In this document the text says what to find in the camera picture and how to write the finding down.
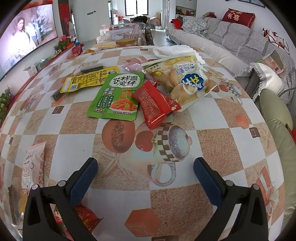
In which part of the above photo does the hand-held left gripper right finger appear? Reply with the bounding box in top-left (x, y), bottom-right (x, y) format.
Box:
top-left (193, 157), bottom-right (269, 241)

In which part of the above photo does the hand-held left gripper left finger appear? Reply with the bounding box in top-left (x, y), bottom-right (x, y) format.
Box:
top-left (22, 157), bottom-right (99, 241)

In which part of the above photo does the red snack packet with picture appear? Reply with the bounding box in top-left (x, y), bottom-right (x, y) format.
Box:
top-left (73, 204), bottom-right (104, 233)

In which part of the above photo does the pink white snack packet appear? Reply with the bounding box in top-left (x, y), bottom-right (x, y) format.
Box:
top-left (21, 142), bottom-right (46, 189)

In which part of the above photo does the gold snack packet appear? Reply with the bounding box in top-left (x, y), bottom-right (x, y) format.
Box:
top-left (8, 184), bottom-right (28, 224)

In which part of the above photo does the green snack packet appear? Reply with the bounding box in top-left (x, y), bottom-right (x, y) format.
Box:
top-left (86, 73), bottom-right (145, 121)

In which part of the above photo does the small red snack packet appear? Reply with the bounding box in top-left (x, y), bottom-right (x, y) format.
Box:
top-left (132, 80), bottom-right (181, 131)

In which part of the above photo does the yellow snack packet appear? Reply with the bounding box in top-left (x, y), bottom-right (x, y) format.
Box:
top-left (60, 66), bottom-right (119, 93)

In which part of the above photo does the large potato chips bag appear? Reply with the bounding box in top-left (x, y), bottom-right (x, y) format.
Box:
top-left (142, 51), bottom-right (228, 113)

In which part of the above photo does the dark flat snack packet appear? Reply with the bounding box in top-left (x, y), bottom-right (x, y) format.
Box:
top-left (80, 65), bottom-right (104, 75)

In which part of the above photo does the green potted plant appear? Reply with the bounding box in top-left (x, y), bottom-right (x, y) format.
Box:
top-left (0, 87), bottom-right (13, 118)

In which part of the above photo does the white lace cushion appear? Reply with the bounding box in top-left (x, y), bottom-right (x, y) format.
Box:
top-left (250, 61), bottom-right (289, 98)

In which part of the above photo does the translucent pink packet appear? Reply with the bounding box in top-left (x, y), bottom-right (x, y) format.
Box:
top-left (122, 62), bottom-right (148, 73)

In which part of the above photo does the red television cabinet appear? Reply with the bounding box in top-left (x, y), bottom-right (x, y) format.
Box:
top-left (23, 45), bottom-right (77, 77)

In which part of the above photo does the red gift box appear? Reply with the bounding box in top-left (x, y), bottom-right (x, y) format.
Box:
top-left (70, 44), bottom-right (83, 55)

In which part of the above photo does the white towel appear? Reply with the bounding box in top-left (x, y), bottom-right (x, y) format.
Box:
top-left (153, 45), bottom-right (197, 58)

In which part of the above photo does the grey striped sofa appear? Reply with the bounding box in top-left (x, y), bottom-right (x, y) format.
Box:
top-left (166, 17), bottom-right (296, 105)

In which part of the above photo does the pink flower plant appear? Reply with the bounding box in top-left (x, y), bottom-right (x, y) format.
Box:
top-left (54, 35), bottom-right (70, 50)

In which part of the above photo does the red white printed cushion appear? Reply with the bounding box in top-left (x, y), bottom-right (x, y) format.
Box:
top-left (262, 28), bottom-right (289, 54)

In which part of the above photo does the plastic bag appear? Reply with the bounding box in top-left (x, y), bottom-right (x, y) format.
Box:
top-left (132, 24), bottom-right (154, 46)

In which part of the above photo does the television screen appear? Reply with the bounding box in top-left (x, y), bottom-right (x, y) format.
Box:
top-left (0, 1), bottom-right (58, 77)

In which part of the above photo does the red pillow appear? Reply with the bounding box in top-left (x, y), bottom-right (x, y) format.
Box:
top-left (222, 9), bottom-right (255, 28)

